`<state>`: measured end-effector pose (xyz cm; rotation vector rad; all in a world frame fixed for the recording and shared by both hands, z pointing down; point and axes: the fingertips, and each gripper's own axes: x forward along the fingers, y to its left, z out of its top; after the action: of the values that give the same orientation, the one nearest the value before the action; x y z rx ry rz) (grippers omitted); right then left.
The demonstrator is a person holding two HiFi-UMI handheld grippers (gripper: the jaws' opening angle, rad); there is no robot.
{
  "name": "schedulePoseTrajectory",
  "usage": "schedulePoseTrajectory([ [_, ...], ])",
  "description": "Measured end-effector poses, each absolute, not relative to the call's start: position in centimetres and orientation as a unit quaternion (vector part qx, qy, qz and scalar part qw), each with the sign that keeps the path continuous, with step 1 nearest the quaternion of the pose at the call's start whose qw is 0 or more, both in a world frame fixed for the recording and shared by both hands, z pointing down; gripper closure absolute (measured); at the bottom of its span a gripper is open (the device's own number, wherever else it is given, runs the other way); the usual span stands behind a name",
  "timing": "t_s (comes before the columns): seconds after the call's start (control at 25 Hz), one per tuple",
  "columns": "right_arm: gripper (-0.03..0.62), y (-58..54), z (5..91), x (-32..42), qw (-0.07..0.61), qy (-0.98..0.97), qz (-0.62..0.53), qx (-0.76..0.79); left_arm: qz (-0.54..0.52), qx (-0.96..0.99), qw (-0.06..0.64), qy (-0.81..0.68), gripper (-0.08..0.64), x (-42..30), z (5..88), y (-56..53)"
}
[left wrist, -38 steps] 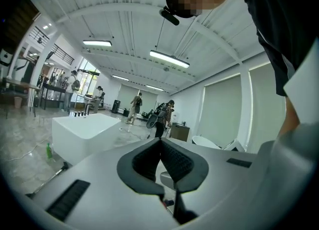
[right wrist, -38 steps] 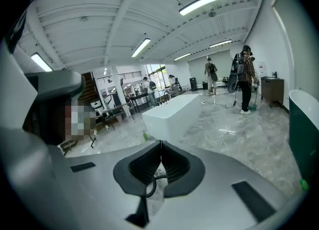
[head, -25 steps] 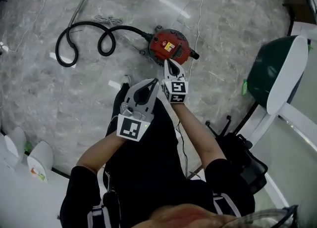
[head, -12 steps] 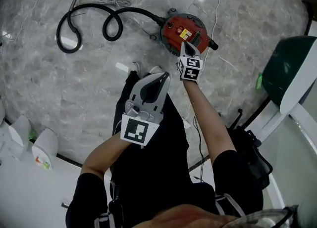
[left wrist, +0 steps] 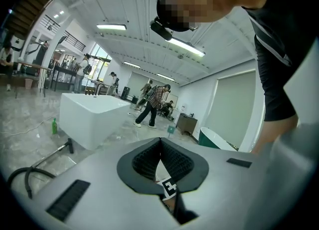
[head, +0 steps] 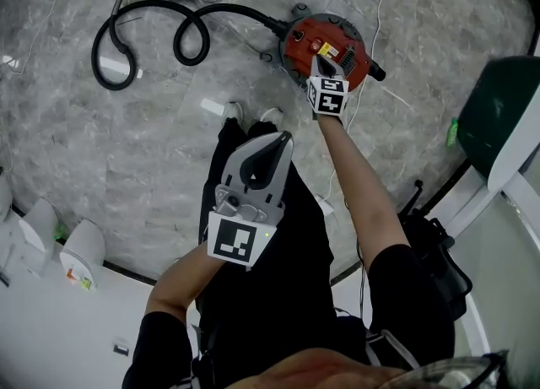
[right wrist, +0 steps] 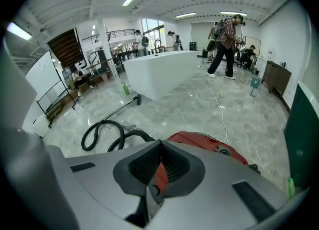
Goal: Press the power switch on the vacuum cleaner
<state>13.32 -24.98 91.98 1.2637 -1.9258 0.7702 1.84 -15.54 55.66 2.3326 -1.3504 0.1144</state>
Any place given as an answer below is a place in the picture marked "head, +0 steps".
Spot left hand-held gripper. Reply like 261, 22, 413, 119
206, 130, 295, 273

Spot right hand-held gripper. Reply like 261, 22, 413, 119
305, 52, 351, 116

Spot red and teal vacuum cleaner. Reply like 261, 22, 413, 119
277, 3, 387, 94

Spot person's right forearm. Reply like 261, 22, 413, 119
316, 114, 411, 273

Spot person's left forearm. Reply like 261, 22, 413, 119
145, 240, 225, 326

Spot person's white right shoe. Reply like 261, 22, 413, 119
257, 107, 284, 125

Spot person's white shoe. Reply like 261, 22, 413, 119
222, 100, 246, 125
257, 107, 284, 125

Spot person's white left shoe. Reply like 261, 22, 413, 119
222, 100, 246, 125

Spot white power strip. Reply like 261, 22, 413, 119
313, 193, 335, 217

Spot person's black clothing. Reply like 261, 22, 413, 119
121, 118, 456, 389

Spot green plastic bottle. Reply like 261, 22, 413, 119
445, 117, 460, 149

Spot black office chair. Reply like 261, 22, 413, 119
397, 179, 474, 321

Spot person's clear glasses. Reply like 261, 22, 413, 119
378, 348, 510, 389

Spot black vacuum hose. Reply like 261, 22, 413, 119
90, 0, 289, 92

